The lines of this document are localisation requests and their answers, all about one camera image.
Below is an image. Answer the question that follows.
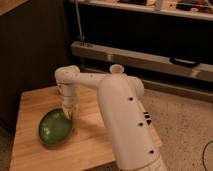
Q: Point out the black case handle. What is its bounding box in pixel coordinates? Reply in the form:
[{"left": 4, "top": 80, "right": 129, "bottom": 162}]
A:
[{"left": 169, "top": 58, "right": 200, "bottom": 68}]

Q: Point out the black rectangular box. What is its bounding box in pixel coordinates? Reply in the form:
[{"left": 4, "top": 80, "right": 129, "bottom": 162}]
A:
[{"left": 143, "top": 112, "right": 152, "bottom": 125}]

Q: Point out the small white cup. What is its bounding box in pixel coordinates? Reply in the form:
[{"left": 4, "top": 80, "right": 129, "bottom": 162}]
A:
[{"left": 110, "top": 64, "right": 124, "bottom": 74}]

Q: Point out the vertical metal pole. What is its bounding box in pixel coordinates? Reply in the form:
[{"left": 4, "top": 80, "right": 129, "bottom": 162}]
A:
[{"left": 74, "top": 0, "right": 85, "bottom": 45}]

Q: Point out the green ceramic bowl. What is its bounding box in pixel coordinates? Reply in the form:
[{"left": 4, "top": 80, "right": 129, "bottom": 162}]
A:
[{"left": 38, "top": 108, "right": 74, "bottom": 145}]

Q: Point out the black cable on floor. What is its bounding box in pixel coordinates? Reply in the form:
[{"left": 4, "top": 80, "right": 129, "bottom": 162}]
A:
[{"left": 201, "top": 139, "right": 213, "bottom": 171}]

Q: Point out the cluttered white shelf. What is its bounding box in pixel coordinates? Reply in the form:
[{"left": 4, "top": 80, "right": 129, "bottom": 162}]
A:
[{"left": 69, "top": 0, "right": 213, "bottom": 22}]

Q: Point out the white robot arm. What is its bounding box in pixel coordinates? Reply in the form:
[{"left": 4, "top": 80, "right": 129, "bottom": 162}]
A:
[{"left": 55, "top": 64, "right": 167, "bottom": 171}]

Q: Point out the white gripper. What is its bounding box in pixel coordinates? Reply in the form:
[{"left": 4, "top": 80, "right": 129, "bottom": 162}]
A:
[{"left": 58, "top": 84, "right": 77, "bottom": 120}]

